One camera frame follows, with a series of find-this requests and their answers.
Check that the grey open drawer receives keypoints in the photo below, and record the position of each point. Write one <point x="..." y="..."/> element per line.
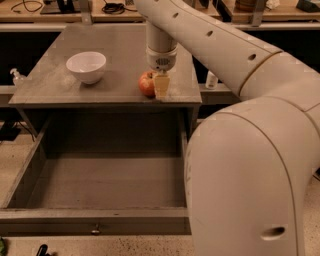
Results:
<point x="61" y="195"/>

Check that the metal drawer knob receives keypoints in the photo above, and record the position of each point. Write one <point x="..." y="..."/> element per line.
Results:
<point x="96" y="230"/>

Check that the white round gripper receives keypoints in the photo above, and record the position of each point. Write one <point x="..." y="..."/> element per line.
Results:
<point x="162" y="61"/>

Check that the grey cabinet counter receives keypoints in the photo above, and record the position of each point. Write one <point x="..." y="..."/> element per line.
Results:
<point x="110" y="117"/>

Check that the black monitor stand base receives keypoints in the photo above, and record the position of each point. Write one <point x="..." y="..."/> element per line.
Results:
<point x="60" y="7"/>

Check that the clear pump sanitizer bottle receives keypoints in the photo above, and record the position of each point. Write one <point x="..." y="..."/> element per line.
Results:
<point x="17" y="77"/>

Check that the white ceramic bowl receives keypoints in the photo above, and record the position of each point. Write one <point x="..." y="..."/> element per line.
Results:
<point x="87" y="67"/>

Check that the white pump lotion bottle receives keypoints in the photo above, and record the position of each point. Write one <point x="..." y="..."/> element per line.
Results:
<point x="211" y="81"/>

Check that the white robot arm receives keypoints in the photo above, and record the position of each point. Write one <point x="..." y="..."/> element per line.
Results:
<point x="247" y="166"/>

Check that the red apple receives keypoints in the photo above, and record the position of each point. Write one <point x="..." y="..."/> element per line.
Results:
<point x="146" y="84"/>

